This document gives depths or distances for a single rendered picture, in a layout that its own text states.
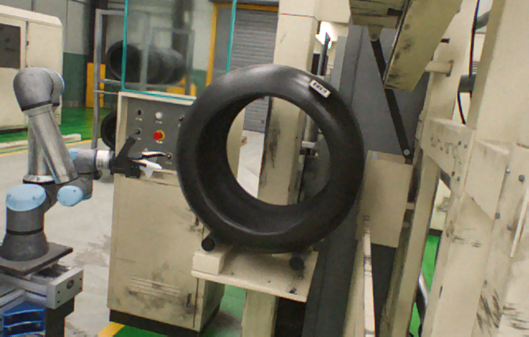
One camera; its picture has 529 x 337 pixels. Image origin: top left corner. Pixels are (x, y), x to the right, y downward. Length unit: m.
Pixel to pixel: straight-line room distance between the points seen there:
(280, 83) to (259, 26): 9.79
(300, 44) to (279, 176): 0.49
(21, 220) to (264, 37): 9.62
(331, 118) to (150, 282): 1.55
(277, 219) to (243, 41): 9.70
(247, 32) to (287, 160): 9.54
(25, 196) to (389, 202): 1.24
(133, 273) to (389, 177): 1.49
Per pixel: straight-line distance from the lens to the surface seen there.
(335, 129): 1.16
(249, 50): 11.01
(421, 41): 1.11
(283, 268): 1.47
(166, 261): 2.31
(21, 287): 1.72
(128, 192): 2.29
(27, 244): 1.69
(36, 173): 1.76
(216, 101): 1.22
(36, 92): 1.58
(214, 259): 1.35
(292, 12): 1.58
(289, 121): 1.56
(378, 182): 1.50
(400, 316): 1.70
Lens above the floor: 1.43
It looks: 11 degrees down
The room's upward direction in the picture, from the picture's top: 7 degrees clockwise
